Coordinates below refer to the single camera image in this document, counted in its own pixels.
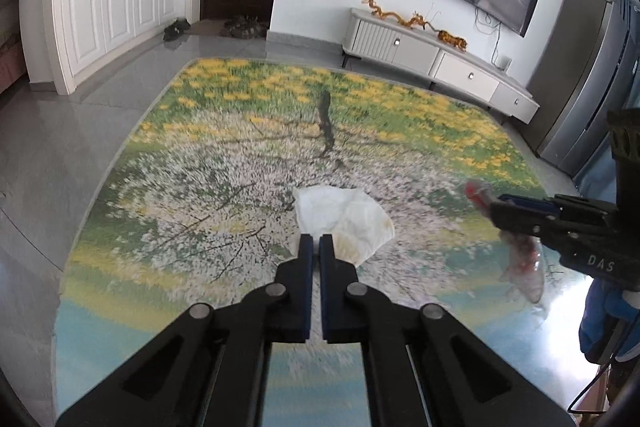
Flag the black cable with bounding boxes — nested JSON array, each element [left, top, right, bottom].
[[567, 357, 613, 414]]

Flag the blue cloth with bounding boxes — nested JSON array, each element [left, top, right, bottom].
[[579, 279, 640, 364]]

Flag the blue curtain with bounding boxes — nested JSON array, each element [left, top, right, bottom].
[[572, 0, 640, 198]]

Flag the white television stand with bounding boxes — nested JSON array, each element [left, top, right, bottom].
[[342, 8, 541, 125]]

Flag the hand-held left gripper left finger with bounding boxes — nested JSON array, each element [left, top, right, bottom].
[[56, 233, 315, 427]]

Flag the brown shoes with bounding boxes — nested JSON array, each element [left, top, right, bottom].
[[222, 14, 268, 40]]

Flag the red clear plastic wrapper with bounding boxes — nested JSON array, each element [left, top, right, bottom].
[[464, 181, 546, 305]]

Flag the black shoes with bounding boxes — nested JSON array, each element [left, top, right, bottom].
[[163, 18, 192, 42]]

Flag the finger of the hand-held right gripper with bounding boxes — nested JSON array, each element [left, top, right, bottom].
[[552, 194, 621, 221], [487, 194, 572, 252]]

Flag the white paper tissue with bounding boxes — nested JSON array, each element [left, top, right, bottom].
[[292, 186, 395, 267]]

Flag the white cabinet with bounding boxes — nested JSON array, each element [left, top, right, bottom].
[[20, 0, 201, 95]]

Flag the orange dragon figurine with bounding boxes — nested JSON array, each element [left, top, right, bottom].
[[362, 0, 402, 22], [397, 11, 437, 32]]

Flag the grey refrigerator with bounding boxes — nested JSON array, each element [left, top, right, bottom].
[[522, 0, 633, 172]]

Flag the orange tiger figurine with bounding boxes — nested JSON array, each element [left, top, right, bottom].
[[437, 29, 469, 50]]

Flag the television cables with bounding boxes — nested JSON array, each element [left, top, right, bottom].
[[474, 7, 504, 68]]

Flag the flower print table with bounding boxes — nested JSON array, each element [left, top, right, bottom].
[[54, 58, 608, 427]]

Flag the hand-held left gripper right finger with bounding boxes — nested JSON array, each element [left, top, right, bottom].
[[319, 234, 576, 427]]

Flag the grey doormat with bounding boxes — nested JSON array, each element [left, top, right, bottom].
[[192, 19, 231, 36]]

